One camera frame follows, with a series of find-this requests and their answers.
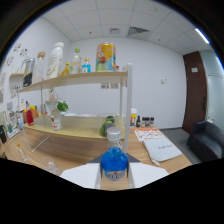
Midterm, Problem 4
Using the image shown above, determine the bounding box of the brown door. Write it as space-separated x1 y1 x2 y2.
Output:
181 50 208 135

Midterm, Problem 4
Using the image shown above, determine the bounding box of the green potted plant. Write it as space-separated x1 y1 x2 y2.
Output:
56 100 70 116

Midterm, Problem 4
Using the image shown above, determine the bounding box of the red liquid glass bottle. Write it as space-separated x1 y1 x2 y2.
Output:
25 108 35 126

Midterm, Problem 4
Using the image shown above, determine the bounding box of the small light blue bottle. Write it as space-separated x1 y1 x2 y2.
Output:
81 57 92 74

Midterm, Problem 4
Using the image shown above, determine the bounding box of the orange patterned menu card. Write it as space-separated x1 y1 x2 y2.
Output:
134 128 164 142

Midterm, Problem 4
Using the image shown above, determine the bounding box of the round amber bottle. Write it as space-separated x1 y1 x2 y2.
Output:
60 61 71 77

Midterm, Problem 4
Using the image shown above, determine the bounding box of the blue white gradient cup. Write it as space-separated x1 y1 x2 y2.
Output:
17 116 24 131

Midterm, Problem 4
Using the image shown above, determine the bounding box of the black armchair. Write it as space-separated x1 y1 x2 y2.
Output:
186 119 224 163

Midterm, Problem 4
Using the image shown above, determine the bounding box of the green lime glass jar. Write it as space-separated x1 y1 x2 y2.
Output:
98 115 117 138

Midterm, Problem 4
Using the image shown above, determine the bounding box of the two-tier wooden shelf rack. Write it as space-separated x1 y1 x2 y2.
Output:
18 63 134 154

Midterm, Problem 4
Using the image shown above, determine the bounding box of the blue liquid bottle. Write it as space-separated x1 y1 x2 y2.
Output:
100 126 129 183

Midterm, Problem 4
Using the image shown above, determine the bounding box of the white kitchen scale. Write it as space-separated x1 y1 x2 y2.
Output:
6 126 20 139

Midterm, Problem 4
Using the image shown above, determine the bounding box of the black kettle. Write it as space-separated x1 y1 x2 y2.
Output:
0 124 8 144

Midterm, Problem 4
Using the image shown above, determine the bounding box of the clear bottle green cap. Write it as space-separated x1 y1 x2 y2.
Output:
69 48 83 75

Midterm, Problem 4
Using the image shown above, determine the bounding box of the clear bottle red label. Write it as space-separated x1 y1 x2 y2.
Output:
50 105 63 131

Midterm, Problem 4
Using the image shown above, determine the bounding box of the large white milk bottle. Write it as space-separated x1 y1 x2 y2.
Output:
45 41 65 80

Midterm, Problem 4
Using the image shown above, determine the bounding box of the ceiling air vent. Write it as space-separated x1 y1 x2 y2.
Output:
127 26 150 37

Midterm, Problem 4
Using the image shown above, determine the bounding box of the large yellow drink can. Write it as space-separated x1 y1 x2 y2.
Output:
95 42 117 73

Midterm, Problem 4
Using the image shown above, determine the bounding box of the wooden wall shelf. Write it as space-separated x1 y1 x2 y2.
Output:
9 72 25 79

